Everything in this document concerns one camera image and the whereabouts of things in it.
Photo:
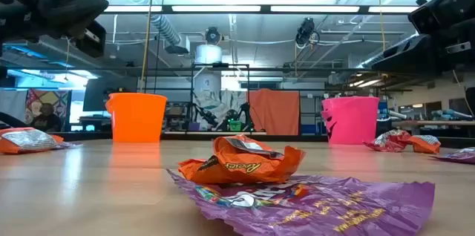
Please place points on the white patterned cloth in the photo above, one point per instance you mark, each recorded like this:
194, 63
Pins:
219, 102

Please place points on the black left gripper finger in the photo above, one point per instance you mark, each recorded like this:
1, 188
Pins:
92, 45

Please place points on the black monitor screen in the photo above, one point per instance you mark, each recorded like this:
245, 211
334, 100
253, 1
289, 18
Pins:
96, 95

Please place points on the black ceiling spotlight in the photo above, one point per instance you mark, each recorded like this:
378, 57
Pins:
213, 35
305, 30

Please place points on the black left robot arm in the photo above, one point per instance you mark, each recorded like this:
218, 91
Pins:
11, 121

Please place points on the white cloth sheet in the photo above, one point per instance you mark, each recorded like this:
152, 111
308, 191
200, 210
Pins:
11, 104

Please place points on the green box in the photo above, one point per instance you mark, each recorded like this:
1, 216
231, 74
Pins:
235, 126

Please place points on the person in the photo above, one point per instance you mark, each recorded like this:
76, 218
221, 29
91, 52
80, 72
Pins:
46, 121

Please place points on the large purple Skittles wrapper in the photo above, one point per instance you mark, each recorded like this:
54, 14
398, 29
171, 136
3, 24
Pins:
334, 206

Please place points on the orange cloth sheet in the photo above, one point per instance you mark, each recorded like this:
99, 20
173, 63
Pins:
274, 113

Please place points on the pink halloween bucket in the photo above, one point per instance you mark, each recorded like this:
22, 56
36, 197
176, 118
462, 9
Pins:
352, 121

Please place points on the orange halloween bucket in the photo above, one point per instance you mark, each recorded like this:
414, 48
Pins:
137, 121

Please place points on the colourful patterned quilt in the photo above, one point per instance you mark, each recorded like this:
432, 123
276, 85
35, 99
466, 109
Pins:
55, 98

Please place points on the blue storage box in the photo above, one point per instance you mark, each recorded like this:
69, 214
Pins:
310, 129

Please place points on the red Skittles wrapper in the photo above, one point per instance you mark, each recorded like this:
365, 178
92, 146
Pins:
389, 141

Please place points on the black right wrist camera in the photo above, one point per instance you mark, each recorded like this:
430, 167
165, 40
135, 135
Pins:
445, 9

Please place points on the black aluminium table frame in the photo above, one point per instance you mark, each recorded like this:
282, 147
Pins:
208, 136

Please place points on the wooden workbench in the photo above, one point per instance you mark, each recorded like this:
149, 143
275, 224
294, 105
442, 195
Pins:
438, 122

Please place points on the silver ventilation duct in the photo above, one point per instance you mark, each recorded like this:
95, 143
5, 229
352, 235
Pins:
165, 28

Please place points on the white cylinder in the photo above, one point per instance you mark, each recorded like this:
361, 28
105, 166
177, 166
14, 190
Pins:
208, 54

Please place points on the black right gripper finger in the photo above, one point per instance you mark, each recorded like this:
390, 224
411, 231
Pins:
415, 58

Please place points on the orange silver Reese's pack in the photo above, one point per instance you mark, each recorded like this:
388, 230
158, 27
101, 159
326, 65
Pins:
26, 141
425, 145

